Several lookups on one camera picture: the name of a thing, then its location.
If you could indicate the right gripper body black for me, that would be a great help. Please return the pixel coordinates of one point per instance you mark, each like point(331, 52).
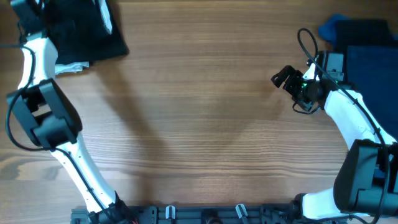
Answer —
point(292, 84)

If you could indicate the black garment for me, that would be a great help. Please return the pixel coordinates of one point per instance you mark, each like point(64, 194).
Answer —
point(362, 32)
point(59, 26)

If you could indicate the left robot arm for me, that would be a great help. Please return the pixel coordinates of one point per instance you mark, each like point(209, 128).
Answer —
point(41, 118)

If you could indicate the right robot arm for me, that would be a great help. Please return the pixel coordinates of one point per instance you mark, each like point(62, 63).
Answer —
point(366, 184)

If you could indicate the bright blue garment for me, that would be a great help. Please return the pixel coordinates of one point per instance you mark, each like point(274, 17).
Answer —
point(328, 30)

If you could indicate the navy blue garment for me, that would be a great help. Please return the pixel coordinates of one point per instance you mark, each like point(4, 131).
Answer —
point(374, 70)

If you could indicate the black garment in pile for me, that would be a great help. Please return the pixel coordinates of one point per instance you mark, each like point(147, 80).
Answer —
point(362, 32)

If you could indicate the light blue folded cloth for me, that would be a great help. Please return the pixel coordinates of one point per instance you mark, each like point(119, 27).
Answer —
point(68, 68)

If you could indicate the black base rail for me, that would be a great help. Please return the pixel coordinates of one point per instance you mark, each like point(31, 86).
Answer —
point(264, 214)

